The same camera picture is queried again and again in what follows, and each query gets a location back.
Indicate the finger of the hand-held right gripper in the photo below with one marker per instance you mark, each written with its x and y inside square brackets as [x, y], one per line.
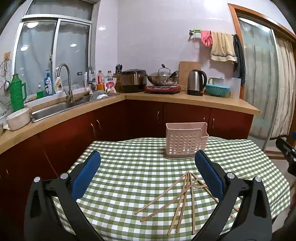
[286, 149]

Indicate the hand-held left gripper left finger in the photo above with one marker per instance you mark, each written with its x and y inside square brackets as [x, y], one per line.
[86, 176]

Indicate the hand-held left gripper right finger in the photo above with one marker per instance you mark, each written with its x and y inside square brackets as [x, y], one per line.
[208, 176]

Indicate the pink perforated utensil holder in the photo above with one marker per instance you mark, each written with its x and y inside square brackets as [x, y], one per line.
[185, 141]

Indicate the group of wooden chopsticks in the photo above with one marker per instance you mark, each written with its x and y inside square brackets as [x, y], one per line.
[161, 192]

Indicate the green checked tablecloth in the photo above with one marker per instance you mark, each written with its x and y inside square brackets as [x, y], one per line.
[129, 166]

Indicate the striped curtain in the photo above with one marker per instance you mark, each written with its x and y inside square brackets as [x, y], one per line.
[284, 92]

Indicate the steel kitchen sink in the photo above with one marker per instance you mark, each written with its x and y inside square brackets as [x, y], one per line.
[57, 109]

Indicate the sliding glass door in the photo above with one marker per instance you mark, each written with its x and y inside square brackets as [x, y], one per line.
[256, 81]

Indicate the tall white plastic container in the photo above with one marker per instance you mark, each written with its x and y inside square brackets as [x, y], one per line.
[235, 88]

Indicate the wooden kitchen countertop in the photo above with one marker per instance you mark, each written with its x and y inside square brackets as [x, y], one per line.
[185, 99]

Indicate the white plates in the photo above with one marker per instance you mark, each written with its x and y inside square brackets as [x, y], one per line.
[99, 94]

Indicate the teal plastic colander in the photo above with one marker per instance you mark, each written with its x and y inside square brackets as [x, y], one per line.
[217, 90]

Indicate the white lidded pot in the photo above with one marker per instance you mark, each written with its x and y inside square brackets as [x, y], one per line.
[18, 119]

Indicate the red and white packet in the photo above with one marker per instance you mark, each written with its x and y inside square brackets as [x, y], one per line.
[110, 85]

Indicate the steel electric kettle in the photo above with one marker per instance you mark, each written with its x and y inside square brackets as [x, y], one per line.
[196, 82]

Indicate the small green soap bottle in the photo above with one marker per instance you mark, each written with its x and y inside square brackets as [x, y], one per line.
[40, 92]

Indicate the cooking oil bottle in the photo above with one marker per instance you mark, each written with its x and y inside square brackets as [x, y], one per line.
[100, 81]

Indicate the white spray bottle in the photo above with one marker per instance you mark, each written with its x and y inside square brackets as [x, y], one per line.
[58, 82]

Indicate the red induction cooker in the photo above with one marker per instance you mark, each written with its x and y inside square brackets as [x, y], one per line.
[161, 89]

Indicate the blue dish soap bottle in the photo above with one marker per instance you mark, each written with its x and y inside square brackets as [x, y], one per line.
[48, 84]

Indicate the wooden knife block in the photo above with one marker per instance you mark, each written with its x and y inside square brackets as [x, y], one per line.
[116, 81]

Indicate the small steel tap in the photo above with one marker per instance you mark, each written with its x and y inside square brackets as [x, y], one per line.
[90, 75]

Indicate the dark hanging cloth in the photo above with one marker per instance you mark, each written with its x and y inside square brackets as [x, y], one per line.
[239, 60]

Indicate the steel kitchen faucet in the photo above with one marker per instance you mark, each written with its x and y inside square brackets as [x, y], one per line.
[66, 76]

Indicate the clear plastic bottle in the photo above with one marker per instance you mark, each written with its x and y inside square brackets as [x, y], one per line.
[109, 75]

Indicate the dark rice cooker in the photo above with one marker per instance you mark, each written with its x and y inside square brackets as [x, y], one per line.
[133, 80]

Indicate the steel wok with lid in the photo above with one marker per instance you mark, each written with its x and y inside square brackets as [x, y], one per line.
[163, 77]

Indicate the green thermos jug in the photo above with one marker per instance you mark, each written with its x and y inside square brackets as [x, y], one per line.
[16, 92]

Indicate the wooden cutting board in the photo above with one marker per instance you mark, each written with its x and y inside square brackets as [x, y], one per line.
[185, 69]

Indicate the yellow towel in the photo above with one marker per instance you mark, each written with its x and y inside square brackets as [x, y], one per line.
[222, 47]

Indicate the aluminium sliding window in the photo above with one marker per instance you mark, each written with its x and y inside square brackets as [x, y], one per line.
[37, 53]

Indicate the pink rubber gloves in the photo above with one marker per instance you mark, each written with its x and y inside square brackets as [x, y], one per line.
[206, 38]

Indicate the metal towel rail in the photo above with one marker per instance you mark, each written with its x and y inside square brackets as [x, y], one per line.
[195, 32]

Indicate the wooden wall hook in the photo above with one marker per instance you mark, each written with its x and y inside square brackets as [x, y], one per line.
[7, 55]

